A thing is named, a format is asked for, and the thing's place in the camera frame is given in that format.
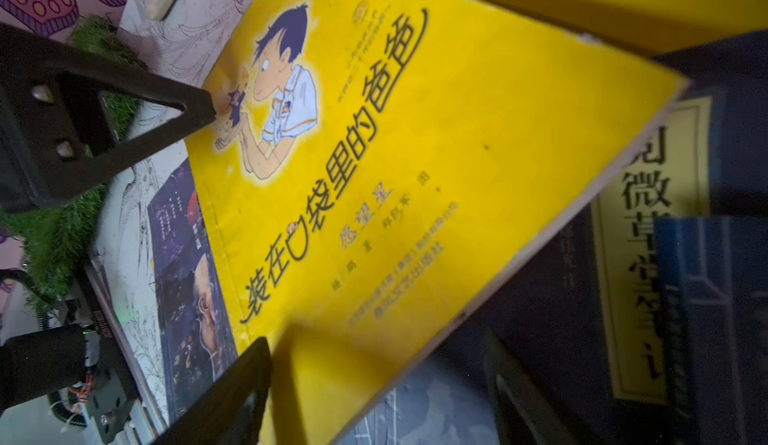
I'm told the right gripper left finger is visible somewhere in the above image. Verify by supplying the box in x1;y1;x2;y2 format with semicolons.
154;337;272;445

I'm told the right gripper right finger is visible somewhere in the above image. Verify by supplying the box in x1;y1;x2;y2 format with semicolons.
483;330;580;445

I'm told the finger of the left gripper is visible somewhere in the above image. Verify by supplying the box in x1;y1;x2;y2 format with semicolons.
1;25;216;212

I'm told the dark purple portrait book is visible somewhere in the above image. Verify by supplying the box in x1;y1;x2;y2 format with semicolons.
148;161;238;422

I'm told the yellow cartoon boy book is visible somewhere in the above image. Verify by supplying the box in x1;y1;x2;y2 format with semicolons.
186;0;687;444

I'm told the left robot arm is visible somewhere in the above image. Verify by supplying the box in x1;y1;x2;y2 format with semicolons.
1;24;215;416

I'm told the navy blue book lower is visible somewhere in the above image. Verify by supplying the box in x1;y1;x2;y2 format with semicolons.
336;352;499;444

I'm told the navy blue book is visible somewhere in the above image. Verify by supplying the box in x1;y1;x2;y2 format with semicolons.
655;216;767;444
482;31;767;444
336;352;499;444

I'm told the navy blue book right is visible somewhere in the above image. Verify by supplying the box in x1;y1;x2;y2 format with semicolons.
482;31;767;444

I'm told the green artificial grass mat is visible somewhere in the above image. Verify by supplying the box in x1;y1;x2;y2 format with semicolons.
1;15;148;312

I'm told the navy blue book middle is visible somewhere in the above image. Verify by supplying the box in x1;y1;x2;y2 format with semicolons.
655;216;767;444

